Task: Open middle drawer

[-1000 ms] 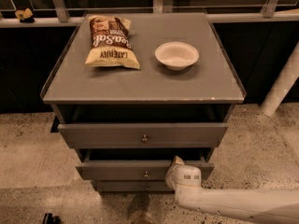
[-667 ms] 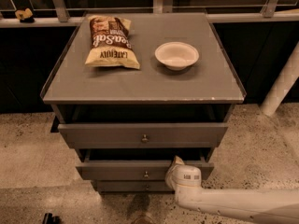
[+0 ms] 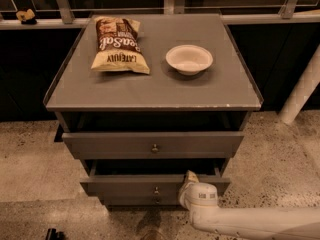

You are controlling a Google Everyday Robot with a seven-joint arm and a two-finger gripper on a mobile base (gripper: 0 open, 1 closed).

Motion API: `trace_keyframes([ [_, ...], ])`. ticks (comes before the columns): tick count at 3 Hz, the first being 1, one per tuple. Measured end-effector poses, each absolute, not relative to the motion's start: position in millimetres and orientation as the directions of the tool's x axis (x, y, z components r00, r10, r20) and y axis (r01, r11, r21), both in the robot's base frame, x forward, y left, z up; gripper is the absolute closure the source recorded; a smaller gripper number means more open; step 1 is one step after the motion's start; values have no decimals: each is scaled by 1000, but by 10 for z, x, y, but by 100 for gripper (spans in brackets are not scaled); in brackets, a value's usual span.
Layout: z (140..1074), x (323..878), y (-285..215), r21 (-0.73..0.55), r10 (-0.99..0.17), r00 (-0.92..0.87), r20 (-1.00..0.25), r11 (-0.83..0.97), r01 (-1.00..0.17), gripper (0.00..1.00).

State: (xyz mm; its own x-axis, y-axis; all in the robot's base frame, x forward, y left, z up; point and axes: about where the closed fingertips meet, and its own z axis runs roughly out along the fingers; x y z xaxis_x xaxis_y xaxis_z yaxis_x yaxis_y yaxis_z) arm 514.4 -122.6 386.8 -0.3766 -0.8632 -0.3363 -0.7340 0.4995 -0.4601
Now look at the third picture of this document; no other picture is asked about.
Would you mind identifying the white diagonal post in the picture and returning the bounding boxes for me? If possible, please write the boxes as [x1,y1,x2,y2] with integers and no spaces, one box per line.
[279,45,320,124]

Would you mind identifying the grey drawer cabinet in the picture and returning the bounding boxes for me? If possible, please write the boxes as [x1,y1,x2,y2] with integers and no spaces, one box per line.
[42,13,264,208]

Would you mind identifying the white paper bowl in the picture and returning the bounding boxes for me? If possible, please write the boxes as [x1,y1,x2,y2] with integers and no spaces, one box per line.
[166,45,213,76]

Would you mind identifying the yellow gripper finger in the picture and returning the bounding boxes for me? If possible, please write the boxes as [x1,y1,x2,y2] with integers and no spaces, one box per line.
[185,170,199,183]

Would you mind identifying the metal railing frame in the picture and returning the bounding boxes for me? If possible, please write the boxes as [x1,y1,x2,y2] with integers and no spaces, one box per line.
[0,0,320,29]

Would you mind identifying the black object on floor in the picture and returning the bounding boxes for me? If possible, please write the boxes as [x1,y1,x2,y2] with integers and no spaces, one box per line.
[45,228,65,240]

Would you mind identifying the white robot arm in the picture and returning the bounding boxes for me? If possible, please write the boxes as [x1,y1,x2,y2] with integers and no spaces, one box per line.
[179,171,320,240]

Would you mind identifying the sea salt chips bag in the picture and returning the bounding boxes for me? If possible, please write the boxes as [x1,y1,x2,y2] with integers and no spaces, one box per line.
[91,16,150,74]

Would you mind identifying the grey top drawer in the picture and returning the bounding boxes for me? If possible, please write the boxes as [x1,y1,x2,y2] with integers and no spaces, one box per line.
[62,131,243,160]

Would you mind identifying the yellow black object on ledge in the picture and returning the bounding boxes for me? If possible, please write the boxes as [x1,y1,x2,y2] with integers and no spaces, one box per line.
[16,9,37,25]

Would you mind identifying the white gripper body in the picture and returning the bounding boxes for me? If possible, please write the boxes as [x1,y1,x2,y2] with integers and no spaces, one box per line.
[178,182,218,209]

